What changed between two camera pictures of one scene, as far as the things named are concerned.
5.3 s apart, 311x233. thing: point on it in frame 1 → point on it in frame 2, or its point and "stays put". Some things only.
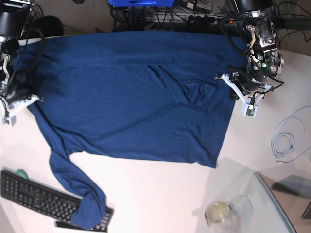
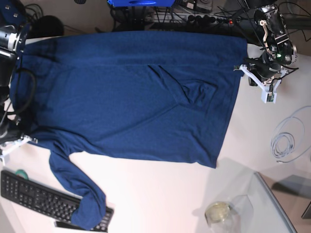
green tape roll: x=22 y=173 stays put
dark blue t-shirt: x=155 y=94 stays put
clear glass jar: x=216 y=212 stays put
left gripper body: x=17 y=91 → x=10 y=134
